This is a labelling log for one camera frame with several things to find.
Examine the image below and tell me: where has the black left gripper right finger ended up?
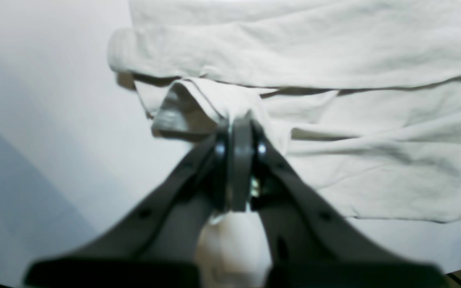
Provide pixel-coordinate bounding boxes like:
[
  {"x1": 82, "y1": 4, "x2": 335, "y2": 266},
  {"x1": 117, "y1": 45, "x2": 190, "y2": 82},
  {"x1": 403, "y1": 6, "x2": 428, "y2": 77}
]
[{"x1": 230, "y1": 118, "x2": 445, "y2": 288}]

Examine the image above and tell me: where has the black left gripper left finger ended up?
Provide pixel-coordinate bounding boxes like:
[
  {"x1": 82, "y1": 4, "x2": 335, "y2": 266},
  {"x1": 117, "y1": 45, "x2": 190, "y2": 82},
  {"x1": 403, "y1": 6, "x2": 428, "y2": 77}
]
[{"x1": 24, "y1": 129, "x2": 228, "y2": 288}]

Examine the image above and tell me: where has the beige t-shirt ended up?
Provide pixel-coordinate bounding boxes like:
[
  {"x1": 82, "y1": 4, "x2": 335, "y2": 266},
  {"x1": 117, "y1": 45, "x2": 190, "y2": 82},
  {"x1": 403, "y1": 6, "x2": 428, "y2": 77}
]
[{"x1": 107, "y1": 0, "x2": 461, "y2": 272}]

